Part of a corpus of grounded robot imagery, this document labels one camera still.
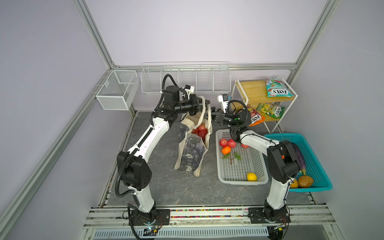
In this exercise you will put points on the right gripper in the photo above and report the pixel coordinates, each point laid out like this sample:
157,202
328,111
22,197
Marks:
220,120

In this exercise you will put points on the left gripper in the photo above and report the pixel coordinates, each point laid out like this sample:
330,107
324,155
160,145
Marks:
195,101

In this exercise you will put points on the cream canvas grocery bag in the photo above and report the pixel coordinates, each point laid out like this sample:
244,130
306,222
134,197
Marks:
192,147

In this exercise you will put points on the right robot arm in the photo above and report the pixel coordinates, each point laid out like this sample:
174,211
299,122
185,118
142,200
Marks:
282,159

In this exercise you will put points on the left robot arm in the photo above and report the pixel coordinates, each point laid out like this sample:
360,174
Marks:
134,173

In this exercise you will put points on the orange Fox's candy bag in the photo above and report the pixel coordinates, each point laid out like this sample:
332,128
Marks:
256,118

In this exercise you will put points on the green Fox's candy bag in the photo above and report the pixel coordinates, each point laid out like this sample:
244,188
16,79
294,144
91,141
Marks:
271,110

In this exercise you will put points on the teal Fox's candy bag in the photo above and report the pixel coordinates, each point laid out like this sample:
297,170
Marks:
276,88

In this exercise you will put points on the orange tangerine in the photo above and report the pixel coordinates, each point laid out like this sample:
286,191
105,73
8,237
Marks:
226,150

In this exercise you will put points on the green leafy twig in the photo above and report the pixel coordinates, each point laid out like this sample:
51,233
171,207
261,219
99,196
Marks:
232,157

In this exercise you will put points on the white plastic fruit basket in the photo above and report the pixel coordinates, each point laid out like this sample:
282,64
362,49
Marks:
236,174

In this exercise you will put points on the yellow lemon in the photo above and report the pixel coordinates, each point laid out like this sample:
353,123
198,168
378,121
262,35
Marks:
252,177

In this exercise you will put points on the purple eggplant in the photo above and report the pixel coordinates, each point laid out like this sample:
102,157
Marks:
301,160

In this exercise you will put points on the yellow orange squash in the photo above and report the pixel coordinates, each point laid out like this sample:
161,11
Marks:
294,184

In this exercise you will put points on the brown potato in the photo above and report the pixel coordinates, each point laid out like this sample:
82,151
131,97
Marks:
305,181

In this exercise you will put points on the teal plastic vegetable basket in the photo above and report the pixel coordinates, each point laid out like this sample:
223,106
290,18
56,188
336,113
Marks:
314,168

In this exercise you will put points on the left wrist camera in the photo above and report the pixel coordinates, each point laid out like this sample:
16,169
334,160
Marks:
189,90

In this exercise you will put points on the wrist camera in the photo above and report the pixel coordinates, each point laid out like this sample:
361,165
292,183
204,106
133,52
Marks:
189,90
224,99

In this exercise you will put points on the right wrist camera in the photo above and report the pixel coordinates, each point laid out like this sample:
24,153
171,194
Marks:
224,99

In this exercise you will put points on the long white wire wall basket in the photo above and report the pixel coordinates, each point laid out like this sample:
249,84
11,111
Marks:
206,77

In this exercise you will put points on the small white mesh wall basket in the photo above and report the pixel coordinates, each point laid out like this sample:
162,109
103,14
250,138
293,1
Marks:
118,90

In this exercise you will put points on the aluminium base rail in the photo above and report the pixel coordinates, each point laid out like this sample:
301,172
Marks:
206,223

